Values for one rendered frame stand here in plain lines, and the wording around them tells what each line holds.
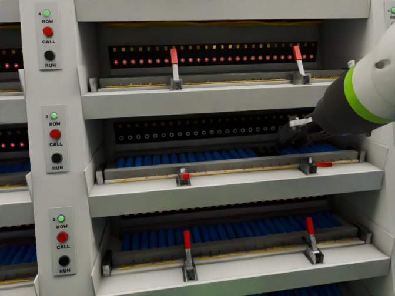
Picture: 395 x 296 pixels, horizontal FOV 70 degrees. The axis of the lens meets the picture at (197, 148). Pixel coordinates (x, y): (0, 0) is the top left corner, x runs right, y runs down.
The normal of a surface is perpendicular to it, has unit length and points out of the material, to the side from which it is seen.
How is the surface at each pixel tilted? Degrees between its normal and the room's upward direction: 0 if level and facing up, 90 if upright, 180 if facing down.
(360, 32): 90
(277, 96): 108
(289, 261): 18
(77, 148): 90
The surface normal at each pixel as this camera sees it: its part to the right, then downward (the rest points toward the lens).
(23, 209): 0.14, 0.30
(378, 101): -0.71, 0.69
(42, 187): 0.13, -0.01
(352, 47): -0.99, 0.07
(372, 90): -0.89, 0.45
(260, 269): -0.03, -0.95
